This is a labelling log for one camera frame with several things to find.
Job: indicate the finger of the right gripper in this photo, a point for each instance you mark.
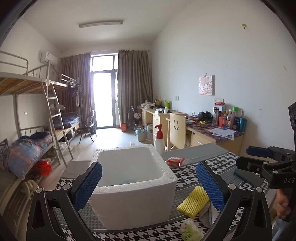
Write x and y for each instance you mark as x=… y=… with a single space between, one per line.
x=259 y=152
x=242 y=172

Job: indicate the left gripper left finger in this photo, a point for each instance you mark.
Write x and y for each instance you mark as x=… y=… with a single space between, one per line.
x=84 y=185

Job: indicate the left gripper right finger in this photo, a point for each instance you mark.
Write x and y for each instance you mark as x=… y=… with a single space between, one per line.
x=213 y=184

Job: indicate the right hand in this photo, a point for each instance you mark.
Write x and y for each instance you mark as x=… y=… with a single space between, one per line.
x=281 y=201

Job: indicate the yellow foam net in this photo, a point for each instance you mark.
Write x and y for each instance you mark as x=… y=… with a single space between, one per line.
x=194 y=202

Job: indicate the blue cylinder bottle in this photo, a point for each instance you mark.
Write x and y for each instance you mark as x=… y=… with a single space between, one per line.
x=242 y=125

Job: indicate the white paper on desk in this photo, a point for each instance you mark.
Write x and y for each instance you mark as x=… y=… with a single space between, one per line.
x=223 y=132

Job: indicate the red plastic bag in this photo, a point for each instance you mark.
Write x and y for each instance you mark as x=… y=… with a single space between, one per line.
x=43 y=168

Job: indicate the green tissue pack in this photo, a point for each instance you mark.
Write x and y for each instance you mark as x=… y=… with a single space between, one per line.
x=189 y=231

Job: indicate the houndstooth tablecloth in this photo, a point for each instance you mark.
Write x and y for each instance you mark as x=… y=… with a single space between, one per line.
x=221 y=161

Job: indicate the white styrofoam box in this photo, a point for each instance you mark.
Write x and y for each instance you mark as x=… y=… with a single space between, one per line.
x=136 y=190

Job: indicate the red snack packet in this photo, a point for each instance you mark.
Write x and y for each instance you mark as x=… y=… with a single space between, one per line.
x=175 y=161

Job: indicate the black folding chair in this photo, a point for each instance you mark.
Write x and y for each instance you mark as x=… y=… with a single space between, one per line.
x=88 y=127

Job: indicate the wooden desk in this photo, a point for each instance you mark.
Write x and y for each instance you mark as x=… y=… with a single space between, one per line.
x=197 y=134

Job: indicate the black headphones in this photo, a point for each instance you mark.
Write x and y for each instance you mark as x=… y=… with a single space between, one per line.
x=205 y=116

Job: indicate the orange small box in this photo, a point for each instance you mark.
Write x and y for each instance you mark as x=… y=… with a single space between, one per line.
x=123 y=127

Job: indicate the plaid blue quilt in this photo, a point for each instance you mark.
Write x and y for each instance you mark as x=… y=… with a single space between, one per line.
x=20 y=156

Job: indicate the white red pump bottle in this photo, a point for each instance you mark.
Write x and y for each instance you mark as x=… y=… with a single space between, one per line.
x=159 y=142

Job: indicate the smiley wooden chair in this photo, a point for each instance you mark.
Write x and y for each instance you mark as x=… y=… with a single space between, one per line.
x=177 y=132

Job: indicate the metal bunk bed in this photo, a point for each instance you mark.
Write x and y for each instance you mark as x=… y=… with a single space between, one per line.
x=30 y=104

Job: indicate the brown left curtain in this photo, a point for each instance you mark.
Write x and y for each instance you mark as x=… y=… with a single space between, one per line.
x=77 y=97

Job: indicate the brown curtain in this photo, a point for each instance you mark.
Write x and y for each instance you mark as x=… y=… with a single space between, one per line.
x=77 y=97
x=134 y=81

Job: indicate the brown right curtain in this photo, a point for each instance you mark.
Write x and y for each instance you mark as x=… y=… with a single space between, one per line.
x=134 y=81

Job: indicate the glass balcony door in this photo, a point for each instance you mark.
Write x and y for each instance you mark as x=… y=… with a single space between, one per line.
x=103 y=68

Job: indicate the white air conditioner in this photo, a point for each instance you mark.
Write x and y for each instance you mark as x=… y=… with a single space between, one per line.
x=48 y=57

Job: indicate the ceiling light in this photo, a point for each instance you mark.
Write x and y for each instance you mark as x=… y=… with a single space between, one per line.
x=100 y=23

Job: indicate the cartoon wall poster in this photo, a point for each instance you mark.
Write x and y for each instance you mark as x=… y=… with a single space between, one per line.
x=206 y=85

